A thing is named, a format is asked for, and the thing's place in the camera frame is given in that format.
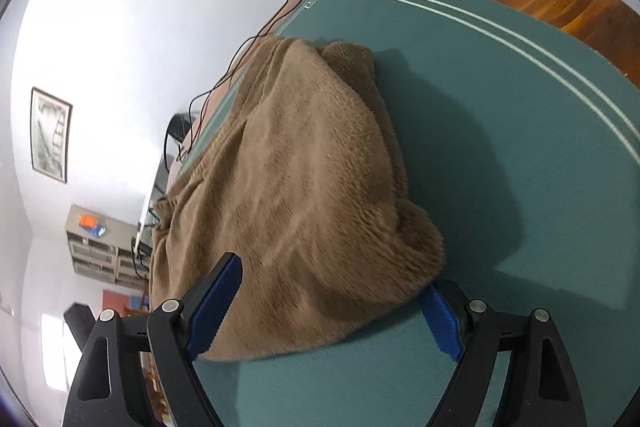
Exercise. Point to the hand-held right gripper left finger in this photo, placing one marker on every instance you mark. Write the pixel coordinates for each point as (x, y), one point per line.
(215, 307)

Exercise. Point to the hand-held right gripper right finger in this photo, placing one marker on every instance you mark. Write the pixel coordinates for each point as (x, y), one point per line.
(440, 314)

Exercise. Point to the brown fleece garment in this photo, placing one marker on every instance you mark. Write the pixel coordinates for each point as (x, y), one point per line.
(300, 182)

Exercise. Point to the red board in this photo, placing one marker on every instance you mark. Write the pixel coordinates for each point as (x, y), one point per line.
(120, 302)

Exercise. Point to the beige glass-door cabinet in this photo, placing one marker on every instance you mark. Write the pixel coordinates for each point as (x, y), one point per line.
(100, 252)

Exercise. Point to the orange and blue bag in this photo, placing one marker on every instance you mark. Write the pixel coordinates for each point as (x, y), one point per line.
(87, 222)

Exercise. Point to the window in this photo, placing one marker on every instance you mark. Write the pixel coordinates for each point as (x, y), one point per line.
(52, 352)

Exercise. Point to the black chair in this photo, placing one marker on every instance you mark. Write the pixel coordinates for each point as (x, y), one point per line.
(177, 127)

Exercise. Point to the green table mat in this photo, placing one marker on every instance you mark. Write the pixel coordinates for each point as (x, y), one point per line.
(500, 132)

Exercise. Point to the framed landscape painting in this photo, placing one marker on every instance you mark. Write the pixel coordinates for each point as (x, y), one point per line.
(50, 134)

